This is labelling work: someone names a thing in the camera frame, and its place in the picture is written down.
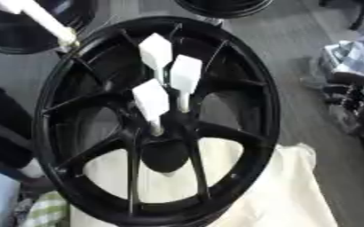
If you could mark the black bag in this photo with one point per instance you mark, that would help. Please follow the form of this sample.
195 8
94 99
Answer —
358 109

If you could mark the black chair base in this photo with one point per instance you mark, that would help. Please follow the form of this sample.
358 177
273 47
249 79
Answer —
360 13

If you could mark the green white striped cloth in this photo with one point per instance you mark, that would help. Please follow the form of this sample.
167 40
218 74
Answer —
48 211

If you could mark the black round wheel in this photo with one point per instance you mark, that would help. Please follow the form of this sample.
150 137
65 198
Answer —
14 35
224 9

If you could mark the white cloth cover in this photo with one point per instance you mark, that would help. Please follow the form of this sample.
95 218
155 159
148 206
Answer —
283 192

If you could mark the black spoked wheel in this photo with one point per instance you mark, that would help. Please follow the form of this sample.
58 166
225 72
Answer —
242 88

